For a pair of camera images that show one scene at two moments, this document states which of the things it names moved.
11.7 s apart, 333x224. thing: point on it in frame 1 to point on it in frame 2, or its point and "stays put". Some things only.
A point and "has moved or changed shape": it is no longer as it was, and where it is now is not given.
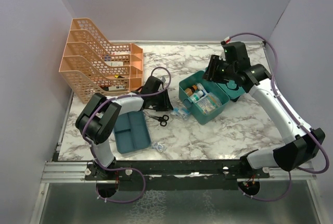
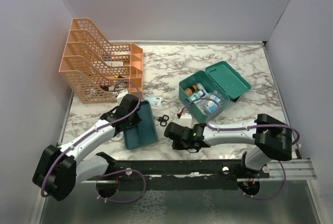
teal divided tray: (131, 132) has moved or changed shape
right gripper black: (210, 74) to (177, 145)
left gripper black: (162, 108) to (137, 119)
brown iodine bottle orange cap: (189, 91) stays put
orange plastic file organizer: (91, 65) stays put
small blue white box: (181, 112) to (211, 106)
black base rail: (175, 175) stays put
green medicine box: (202, 99) stays put
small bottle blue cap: (200, 86) to (201, 93)
